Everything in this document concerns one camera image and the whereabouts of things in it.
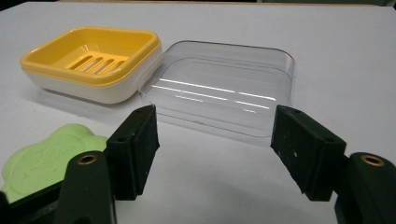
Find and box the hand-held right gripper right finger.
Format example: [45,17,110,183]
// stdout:
[270,105,347,203]

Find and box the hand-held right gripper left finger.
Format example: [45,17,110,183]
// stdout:
[106,104,161,202]

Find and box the green flower-shaped soap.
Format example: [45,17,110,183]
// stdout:
[0,123,109,203]

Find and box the yellow and white soap dish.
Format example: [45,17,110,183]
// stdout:
[19,26,164,105]

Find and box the clear plastic soap dish lid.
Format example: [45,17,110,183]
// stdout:
[138,39,296,140]

